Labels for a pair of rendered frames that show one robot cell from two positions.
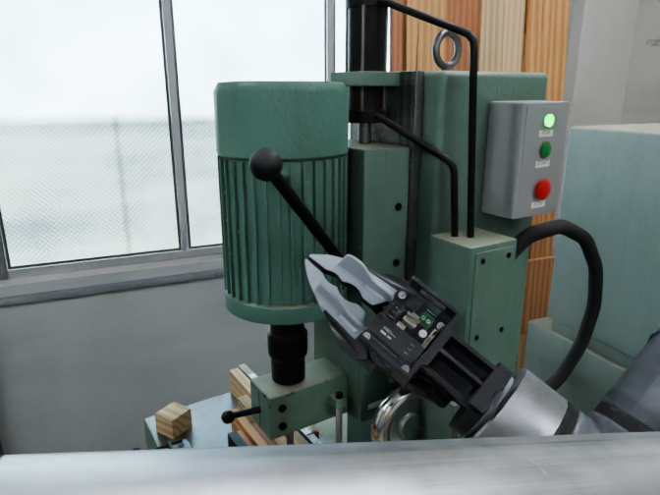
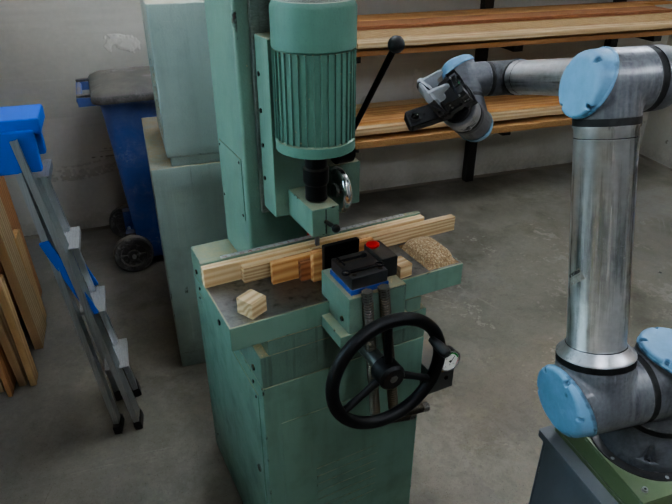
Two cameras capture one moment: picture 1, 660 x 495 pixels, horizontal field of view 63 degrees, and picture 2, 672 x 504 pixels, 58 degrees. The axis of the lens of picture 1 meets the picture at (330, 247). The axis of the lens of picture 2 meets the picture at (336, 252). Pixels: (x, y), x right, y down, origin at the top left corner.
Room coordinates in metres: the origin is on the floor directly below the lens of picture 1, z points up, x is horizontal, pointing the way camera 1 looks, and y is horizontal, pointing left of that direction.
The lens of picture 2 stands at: (0.57, 1.34, 1.65)
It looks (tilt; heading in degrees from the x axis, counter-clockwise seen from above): 29 degrees down; 275
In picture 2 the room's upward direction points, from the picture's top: straight up
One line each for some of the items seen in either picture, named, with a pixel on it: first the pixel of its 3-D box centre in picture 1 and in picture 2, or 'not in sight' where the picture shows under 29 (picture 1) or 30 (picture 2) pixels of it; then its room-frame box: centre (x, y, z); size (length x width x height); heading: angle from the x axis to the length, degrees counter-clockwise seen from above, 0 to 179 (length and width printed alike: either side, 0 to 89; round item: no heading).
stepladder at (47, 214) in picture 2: not in sight; (73, 283); (1.59, -0.27, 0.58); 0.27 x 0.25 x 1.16; 24
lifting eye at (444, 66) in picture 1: (447, 51); not in sight; (0.89, -0.18, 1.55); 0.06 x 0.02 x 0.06; 122
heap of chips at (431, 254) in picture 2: not in sight; (428, 247); (0.46, 0.00, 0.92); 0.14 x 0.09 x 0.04; 122
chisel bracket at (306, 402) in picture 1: (301, 400); (313, 212); (0.74, 0.05, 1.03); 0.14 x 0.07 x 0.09; 122
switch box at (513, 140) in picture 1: (524, 158); not in sight; (0.78, -0.28, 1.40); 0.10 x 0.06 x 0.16; 122
